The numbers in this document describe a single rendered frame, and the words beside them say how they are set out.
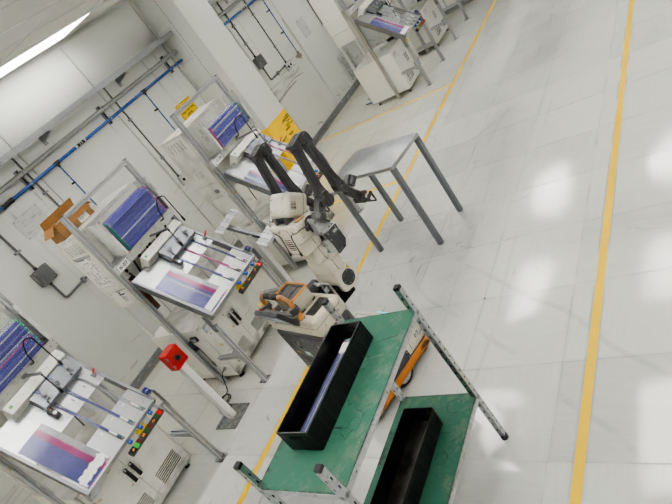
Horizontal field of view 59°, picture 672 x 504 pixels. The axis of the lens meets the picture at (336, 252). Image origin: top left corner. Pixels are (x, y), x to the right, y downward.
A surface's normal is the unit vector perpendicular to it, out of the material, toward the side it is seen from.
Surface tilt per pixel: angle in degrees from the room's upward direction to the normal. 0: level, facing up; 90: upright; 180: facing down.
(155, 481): 90
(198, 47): 90
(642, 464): 0
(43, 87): 90
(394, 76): 90
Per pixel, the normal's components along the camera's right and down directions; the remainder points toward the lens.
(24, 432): 0.17, -0.64
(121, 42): 0.75, -0.20
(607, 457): -0.55, -0.73
